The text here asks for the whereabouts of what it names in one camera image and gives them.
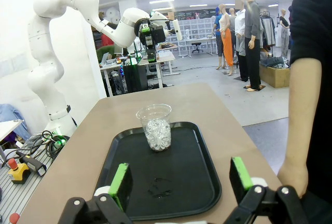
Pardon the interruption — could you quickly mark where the person's left hand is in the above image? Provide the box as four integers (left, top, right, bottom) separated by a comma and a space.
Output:
276, 163, 309, 200

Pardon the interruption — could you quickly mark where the white storage drawer shelving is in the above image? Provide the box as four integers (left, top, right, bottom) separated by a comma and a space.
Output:
165, 18, 219, 53

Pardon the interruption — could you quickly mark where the person's left forearm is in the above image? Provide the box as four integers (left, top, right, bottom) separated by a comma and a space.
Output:
283, 57, 323, 169

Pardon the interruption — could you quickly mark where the aluminium base plate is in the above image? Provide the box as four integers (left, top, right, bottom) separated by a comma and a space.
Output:
0, 135, 65, 224

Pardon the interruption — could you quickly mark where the clothes rack with garments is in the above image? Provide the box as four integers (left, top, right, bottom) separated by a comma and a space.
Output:
260, 13, 276, 51

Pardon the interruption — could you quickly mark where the black yellow handheld controller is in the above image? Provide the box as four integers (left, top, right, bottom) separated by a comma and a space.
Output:
15, 151, 48, 177

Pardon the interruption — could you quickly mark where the large cardboard box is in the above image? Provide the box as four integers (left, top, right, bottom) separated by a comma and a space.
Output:
259, 62, 291, 89

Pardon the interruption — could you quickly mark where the blue denim cloth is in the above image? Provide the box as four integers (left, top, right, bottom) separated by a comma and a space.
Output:
0, 103, 31, 142

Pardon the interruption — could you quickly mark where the yellow emergency stop box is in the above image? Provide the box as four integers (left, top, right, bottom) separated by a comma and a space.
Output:
7, 158, 31, 185

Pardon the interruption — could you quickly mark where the person's black shirt torso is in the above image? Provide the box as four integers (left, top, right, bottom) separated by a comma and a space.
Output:
288, 0, 332, 224

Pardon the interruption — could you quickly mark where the white office desk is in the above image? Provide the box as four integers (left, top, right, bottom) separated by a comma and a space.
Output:
100, 51, 177, 97

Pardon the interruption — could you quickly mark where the mannequin in black top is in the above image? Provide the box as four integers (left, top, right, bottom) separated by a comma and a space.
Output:
279, 8, 291, 59

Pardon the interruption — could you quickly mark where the black cable bundle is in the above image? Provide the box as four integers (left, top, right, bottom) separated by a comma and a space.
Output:
31, 130, 71, 159

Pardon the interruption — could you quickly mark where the black plastic serving tray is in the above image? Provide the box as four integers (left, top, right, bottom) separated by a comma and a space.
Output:
94, 121, 223, 221

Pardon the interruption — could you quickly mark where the mannequin in blue clothes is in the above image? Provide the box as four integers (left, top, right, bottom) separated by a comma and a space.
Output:
213, 7, 224, 69

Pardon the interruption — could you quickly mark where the black office chair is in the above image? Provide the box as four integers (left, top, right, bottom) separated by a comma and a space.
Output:
191, 41, 204, 54

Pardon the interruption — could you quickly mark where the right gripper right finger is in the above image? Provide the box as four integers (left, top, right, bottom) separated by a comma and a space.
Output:
224, 156, 309, 224

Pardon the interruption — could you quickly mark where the mannequin in orange trousers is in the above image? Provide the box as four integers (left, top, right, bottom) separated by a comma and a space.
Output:
217, 3, 236, 76

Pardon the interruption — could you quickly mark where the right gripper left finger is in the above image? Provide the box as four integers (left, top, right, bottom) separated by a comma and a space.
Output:
57, 163, 133, 224

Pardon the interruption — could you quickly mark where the pile of dark clothes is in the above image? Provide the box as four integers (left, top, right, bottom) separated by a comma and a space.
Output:
260, 55, 289, 68

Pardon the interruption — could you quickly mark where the mannequin in white shirt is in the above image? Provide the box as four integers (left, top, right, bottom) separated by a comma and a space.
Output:
234, 0, 250, 82

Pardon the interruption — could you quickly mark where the mannequin in grey sweater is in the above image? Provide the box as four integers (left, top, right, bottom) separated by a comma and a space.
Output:
243, 0, 264, 92

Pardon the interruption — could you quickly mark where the short clear iced cup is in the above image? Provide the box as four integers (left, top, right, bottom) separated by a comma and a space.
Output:
135, 104, 172, 152

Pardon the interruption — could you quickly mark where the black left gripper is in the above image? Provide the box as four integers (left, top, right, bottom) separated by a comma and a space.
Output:
140, 21, 167, 63

